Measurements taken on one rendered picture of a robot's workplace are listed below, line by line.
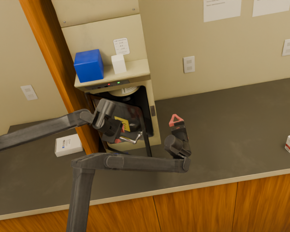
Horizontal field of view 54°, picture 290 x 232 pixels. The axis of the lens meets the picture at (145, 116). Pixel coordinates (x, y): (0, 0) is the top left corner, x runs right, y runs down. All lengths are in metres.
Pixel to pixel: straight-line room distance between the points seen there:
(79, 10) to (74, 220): 0.76
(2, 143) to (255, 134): 1.26
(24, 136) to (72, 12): 0.50
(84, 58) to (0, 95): 0.97
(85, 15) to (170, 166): 0.68
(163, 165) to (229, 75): 1.02
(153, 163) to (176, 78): 0.90
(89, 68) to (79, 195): 0.51
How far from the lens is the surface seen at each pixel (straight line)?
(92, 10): 1.18
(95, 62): 1.16
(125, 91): 1.39
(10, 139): 1.15
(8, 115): 2.15
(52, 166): 1.73
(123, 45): 1.24
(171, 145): 1.18
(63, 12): 1.20
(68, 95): 1.30
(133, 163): 1.04
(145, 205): 1.62
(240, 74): 2.01
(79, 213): 0.95
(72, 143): 1.75
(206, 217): 1.84
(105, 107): 1.15
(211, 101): 1.89
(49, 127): 1.13
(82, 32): 1.22
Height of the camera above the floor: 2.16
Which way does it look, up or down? 42 degrees down
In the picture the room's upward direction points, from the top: 11 degrees counter-clockwise
